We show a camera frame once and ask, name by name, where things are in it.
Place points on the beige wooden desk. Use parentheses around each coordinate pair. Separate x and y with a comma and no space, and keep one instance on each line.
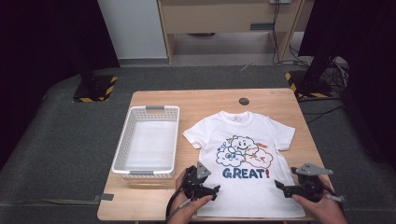
(218,18)

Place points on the black curtain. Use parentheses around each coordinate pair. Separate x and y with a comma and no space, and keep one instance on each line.
(37,46)
(367,46)

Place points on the white plastic basket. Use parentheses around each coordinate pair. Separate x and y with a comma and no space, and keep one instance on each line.
(124,140)

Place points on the thin wooden stick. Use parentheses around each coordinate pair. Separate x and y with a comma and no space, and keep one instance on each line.
(246,67)

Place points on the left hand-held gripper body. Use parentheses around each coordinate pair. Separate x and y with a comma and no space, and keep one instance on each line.
(193,183)

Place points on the grey tape strip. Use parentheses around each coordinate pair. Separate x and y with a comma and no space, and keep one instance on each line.
(106,197)

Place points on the white printed t-shirt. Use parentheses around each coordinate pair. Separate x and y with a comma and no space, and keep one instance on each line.
(249,130)

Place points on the black stand with striped base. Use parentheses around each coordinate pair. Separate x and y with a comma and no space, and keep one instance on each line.
(311,84)
(93,88)

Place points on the grey round table grommet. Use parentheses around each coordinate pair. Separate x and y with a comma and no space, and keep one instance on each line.
(244,101)

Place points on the person's left hand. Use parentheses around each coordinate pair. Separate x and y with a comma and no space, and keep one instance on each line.
(183,211)

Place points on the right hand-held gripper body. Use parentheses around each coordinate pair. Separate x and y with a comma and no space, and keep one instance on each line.
(309,186)

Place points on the person's right hand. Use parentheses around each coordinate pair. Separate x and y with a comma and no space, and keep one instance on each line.
(327,211)

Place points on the white cabinet panel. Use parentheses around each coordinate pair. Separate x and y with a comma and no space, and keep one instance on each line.
(134,28)

